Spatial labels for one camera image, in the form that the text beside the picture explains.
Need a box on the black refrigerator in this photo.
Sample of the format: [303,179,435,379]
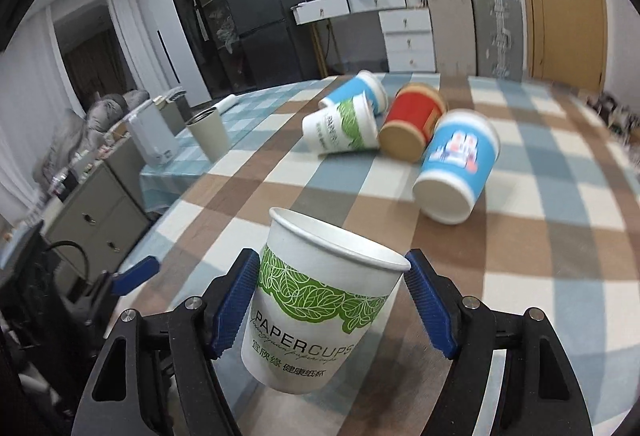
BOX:
[227,0,319,89]

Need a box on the blue cartoon paper cup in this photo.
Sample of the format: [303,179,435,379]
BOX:
[412,110,501,225]

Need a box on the beige hard suitcase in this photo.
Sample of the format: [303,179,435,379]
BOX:
[426,0,476,76]

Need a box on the green leaf paper cup front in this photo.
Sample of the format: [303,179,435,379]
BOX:
[241,207,410,395]

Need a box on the red kraft paper cup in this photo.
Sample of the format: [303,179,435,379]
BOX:
[378,82,448,163]

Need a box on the grey drawer cabinet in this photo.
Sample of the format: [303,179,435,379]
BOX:
[42,137,151,281]

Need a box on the cream insulated tumbler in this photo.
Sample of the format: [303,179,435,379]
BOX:
[186,106,230,164]

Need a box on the wooden door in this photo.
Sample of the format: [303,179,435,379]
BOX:
[525,0,608,93]

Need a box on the white drawer desk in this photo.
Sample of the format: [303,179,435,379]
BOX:
[292,0,436,73]

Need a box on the white appliance box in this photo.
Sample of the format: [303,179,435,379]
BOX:
[124,100,179,167]

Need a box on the brown blue checked tablecloth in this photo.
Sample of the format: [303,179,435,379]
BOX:
[117,75,639,435]

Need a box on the light blue paper cup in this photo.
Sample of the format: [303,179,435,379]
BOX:
[319,70,390,116]

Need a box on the green leaf paper cup back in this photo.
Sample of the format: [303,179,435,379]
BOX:
[302,93,380,155]

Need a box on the silver aluminium suitcase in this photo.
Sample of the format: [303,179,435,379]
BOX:
[472,0,524,81]

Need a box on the black cable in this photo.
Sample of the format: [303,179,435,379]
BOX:
[43,239,92,284]

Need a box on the teal checked tablecloth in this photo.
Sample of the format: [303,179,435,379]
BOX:
[139,77,333,214]

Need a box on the green leaf paper cup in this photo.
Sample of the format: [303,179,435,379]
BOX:
[241,207,410,395]
[302,93,380,155]

